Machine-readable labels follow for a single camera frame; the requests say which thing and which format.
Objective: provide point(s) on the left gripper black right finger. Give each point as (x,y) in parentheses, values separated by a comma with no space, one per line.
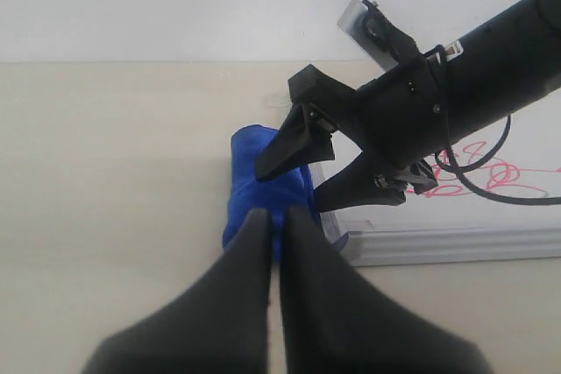
(335,321)

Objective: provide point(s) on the aluminium framed whiteboard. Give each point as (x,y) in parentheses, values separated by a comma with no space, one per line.
(450,224)

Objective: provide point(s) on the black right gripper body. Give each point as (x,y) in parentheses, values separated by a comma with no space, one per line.
(392,119)

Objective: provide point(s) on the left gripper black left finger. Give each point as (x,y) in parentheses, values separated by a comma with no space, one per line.
(219,325)

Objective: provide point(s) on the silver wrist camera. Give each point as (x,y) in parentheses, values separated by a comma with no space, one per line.
(374,33)

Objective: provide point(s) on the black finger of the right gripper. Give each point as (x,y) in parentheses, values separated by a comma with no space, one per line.
(303,138)
(354,186)

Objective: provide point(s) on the blue microfiber cloth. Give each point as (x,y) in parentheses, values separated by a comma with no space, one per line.
(294,188)

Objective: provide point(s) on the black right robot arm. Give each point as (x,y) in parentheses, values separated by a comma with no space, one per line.
(504,65)

